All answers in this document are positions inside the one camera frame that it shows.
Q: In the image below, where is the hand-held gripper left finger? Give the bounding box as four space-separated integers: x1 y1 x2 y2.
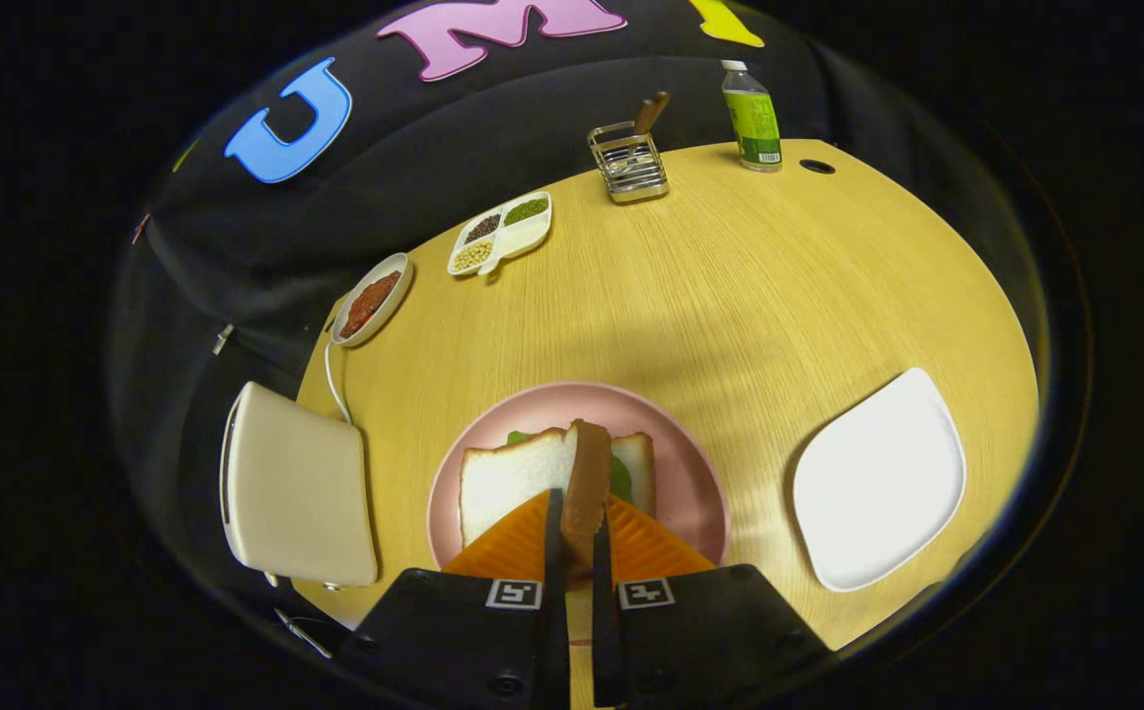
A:
350 488 571 710

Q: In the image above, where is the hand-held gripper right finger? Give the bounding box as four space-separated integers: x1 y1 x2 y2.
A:
592 491 831 710

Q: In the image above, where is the brown crust bread slice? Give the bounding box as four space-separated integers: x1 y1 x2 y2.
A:
560 419 614 578

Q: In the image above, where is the green lettuce leaf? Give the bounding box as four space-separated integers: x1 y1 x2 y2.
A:
506 429 634 504

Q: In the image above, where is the white bread slice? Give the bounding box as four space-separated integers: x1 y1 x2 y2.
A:
459 426 656 548

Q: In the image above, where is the pink round plate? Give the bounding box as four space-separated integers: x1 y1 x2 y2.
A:
427 382 731 593

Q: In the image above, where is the white toaster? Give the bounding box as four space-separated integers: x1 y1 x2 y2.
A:
220 381 380 590

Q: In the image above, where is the white square plate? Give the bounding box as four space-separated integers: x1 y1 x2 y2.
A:
792 367 967 594

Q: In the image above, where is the red-brown meat slice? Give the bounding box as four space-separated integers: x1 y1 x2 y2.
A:
340 271 402 339

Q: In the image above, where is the round grey plate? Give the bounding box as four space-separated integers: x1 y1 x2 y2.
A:
330 252 414 348

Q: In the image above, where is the white divided dish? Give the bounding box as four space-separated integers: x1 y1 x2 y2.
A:
447 190 553 278

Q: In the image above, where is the green label plastic bottle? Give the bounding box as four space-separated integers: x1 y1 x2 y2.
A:
720 59 784 174

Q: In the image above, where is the white toaster cable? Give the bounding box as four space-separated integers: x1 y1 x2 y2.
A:
322 340 354 425

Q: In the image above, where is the metal wire rack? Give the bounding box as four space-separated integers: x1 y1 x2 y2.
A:
587 120 672 205

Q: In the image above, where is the wooden utensil handle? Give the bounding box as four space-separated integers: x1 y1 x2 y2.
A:
633 91 672 137

